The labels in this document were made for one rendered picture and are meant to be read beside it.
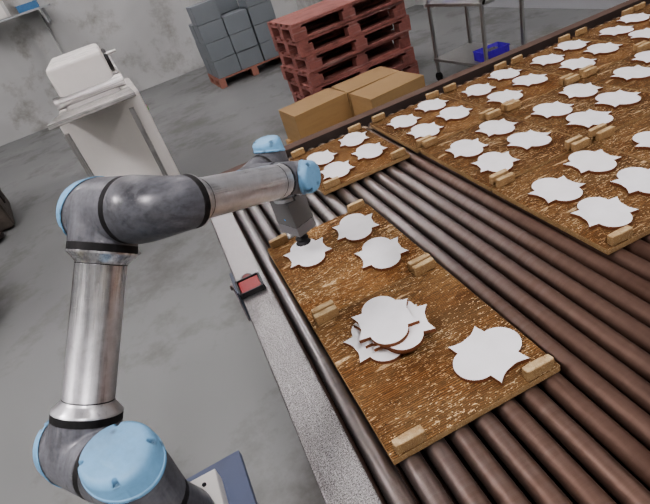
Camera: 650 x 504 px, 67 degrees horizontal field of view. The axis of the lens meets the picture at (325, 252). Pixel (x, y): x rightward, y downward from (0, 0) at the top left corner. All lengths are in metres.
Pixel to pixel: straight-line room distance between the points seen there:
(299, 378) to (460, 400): 0.35
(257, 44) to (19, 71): 4.54
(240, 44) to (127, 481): 7.83
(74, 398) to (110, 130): 3.93
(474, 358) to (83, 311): 0.71
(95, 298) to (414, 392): 0.59
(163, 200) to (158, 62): 9.97
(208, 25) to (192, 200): 7.46
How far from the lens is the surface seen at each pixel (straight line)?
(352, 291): 1.22
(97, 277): 0.90
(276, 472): 2.13
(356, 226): 1.44
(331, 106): 4.47
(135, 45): 10.70
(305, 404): 1.05
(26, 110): 10.92
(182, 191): 0.83
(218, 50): 8.28
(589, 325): 1.10
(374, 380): 1.01
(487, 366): 0.98
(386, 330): 1.02
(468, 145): 1.77
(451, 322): 1.08
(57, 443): 0.95
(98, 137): 4.75
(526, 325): 1.09
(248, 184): 0.95
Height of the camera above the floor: 1.69
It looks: 33 degrees down
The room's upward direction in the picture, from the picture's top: 19 degrees counter-clockwise
